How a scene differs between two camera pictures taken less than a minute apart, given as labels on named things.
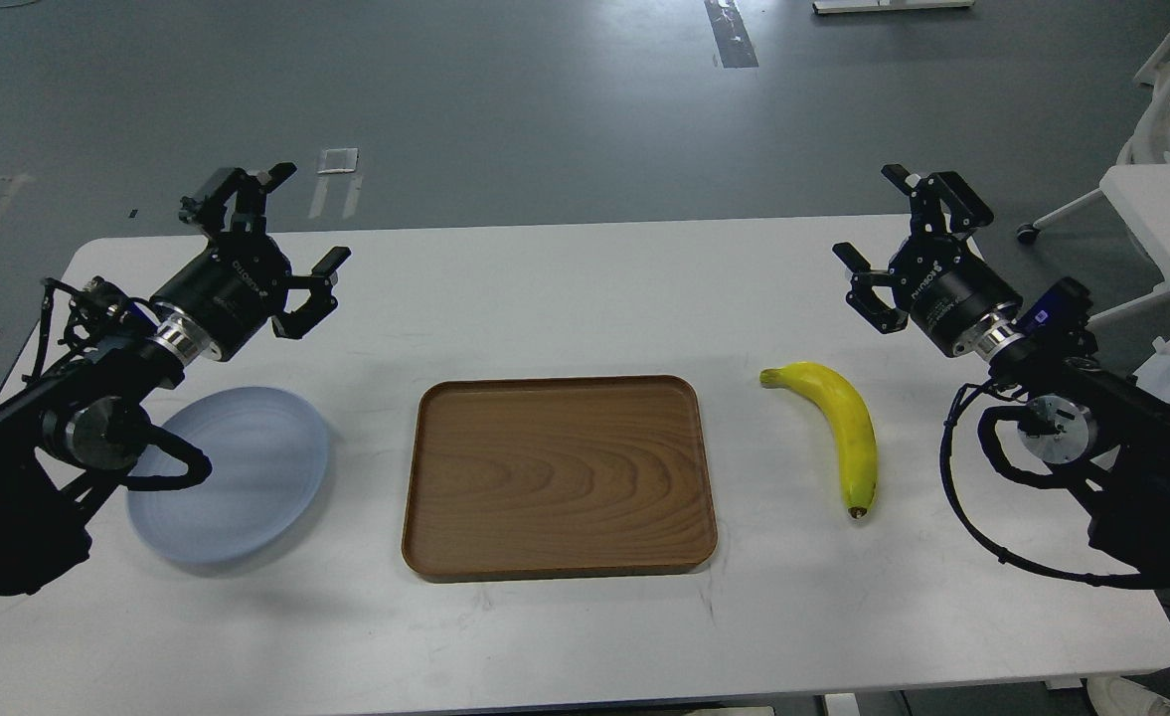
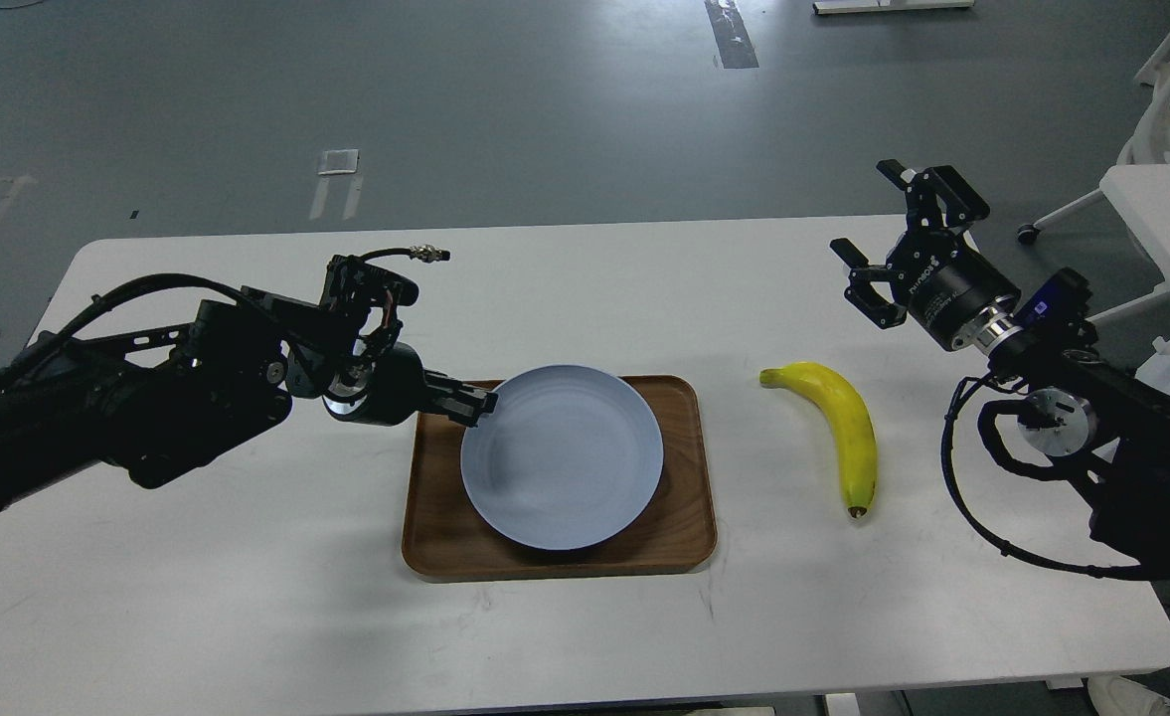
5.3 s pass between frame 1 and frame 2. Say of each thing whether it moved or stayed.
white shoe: stayed
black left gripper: moved
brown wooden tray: stayed
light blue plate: moved
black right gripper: stayed
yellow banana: stayed
